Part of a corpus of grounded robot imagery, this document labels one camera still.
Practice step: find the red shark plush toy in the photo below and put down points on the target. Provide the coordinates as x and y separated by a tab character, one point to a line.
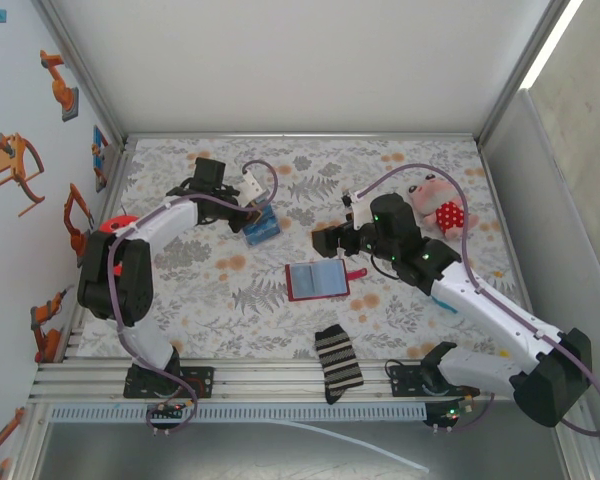
115	224

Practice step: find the pink frog plush toy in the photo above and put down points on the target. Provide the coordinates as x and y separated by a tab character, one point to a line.
430	195

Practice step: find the aluminium frame beam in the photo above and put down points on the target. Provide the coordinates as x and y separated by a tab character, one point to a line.
280	380

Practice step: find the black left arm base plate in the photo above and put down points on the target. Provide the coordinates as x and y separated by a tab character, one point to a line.
205	382

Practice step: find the aluminium frame leg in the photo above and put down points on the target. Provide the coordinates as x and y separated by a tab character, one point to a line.
587	462
30	440

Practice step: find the aluminium frame rail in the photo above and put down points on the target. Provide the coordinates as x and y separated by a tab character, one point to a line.
486	165
121	165

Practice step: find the teal blue fabric piece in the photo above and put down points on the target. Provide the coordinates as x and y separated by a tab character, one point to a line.
444	305

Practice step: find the red card holder wallet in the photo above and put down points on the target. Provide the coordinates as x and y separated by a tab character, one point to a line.
325	280

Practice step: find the aluminium frame post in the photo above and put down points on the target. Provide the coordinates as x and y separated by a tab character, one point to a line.
81	70
520	70

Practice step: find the blue credit card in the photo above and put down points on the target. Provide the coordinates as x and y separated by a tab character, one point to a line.
265	232

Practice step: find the white plastic tube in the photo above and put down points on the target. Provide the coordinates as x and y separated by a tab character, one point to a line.
380	450

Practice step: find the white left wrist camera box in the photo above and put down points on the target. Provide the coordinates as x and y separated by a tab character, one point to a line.
252	187

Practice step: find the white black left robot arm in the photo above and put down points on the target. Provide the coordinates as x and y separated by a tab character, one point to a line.
150	340

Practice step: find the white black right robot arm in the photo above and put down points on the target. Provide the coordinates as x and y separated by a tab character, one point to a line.
490	310

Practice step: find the blue orange machine wall sticker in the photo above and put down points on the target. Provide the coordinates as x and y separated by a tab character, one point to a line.
100	150

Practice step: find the black beige striped sock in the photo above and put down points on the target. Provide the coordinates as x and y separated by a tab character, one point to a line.
337	360

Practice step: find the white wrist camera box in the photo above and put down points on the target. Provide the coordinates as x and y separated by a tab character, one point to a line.
252	187
362	210

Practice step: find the floral patterned table mat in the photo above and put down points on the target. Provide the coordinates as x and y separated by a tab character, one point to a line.
330	150

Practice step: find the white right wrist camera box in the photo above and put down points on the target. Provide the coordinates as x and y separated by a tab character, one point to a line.
362	210

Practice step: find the white light strip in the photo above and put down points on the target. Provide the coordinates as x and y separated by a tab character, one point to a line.
557	40

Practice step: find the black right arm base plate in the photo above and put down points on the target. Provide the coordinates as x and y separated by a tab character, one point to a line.
400	382

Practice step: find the orange gripper claw wall sticker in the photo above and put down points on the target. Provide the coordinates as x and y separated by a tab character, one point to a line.
10	160

